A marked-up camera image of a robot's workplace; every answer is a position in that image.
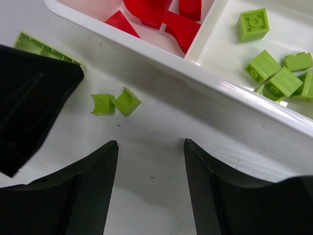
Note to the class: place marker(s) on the red lego slope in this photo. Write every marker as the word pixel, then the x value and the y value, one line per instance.
pixel 119 21

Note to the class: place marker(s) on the large green lego plate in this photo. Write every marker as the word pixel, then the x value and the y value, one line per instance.
pixel 30 44

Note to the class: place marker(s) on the white three-compartment tray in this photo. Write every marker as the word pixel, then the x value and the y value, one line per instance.
pixel 216 59

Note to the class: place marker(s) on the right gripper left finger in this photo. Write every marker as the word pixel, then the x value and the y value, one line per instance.
pixel 71 201

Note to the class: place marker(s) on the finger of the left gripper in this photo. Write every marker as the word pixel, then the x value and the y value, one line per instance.
pixel 33 90

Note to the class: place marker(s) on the red lego brick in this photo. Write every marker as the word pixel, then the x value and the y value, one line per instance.
pixel 182 29

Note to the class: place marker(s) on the red round lego piece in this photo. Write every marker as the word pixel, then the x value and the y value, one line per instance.
pixel 149 12

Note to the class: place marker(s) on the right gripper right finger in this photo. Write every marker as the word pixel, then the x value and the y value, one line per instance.
pixel 226 201

